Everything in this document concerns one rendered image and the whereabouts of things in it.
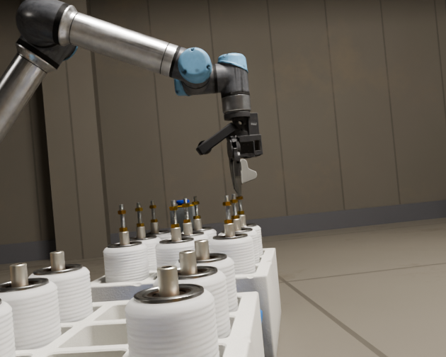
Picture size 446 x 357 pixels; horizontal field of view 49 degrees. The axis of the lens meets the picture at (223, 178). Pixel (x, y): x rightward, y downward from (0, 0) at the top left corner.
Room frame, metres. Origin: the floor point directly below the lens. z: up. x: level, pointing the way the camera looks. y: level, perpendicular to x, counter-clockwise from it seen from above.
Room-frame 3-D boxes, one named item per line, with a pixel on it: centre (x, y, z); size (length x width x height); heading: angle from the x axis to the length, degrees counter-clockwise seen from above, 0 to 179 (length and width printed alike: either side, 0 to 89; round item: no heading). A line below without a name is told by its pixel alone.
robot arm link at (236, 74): (1.29, -0.05, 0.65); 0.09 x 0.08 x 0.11; 93
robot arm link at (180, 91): (1.26, 0.05, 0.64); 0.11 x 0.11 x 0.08; 3
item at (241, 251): (1.05, 0.00, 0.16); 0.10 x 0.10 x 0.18
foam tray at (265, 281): (1.19, 0.10, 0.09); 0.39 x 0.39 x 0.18; 82
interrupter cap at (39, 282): (0.67, 0.29, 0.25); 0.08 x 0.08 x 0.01
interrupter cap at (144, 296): (0.53, 0.07, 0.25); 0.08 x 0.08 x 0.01
